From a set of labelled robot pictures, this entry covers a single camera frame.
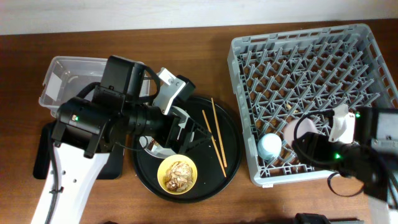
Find black object bottom edge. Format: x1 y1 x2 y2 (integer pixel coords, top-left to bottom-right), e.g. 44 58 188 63
294 213 330 224

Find clear plastic storage bin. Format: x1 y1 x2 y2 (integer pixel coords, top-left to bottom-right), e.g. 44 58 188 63
39 55 150 118

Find grey round plate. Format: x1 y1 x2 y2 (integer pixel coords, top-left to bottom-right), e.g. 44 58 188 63
139 106 190 159

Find food scraps in bowl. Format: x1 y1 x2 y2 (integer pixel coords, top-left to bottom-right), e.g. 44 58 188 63
164 161 193 192

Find gold foil wrapper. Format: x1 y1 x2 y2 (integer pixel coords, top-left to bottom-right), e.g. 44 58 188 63
148 139 159 151

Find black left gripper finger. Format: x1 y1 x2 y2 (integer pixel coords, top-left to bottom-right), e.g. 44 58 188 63
186 119 212 140
174 137 211 155

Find black rectangular tray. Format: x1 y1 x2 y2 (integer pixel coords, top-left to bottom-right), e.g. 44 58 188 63
33 122 124 180

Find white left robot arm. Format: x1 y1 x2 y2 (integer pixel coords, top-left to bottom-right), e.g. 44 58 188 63
32 55 211 223

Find wooden chopstick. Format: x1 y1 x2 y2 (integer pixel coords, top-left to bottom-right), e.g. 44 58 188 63
211 98 228 168
201 110 226 178

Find left wooden chopstick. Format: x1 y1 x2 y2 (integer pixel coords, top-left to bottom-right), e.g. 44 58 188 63
201 110 226 178

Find right wooden chopstick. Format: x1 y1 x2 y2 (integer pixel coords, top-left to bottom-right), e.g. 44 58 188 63
211 98 228 168

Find round black serving tray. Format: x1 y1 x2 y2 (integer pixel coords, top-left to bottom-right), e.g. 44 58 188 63
131 96 244 203

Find grey dishwasher rack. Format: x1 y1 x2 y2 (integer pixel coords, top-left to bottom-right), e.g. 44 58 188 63
227 24 397 187

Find pink plastic cup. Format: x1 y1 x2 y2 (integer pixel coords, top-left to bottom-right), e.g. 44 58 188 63
283 118 319 147

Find yellow bowl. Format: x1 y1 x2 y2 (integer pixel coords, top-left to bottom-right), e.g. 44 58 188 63
157 154 198 195

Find light blue plastic cup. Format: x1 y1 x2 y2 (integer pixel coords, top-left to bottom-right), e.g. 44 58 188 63
257 133 282 161

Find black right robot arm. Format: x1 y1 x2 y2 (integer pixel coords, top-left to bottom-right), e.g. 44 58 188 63
284 105 397 223

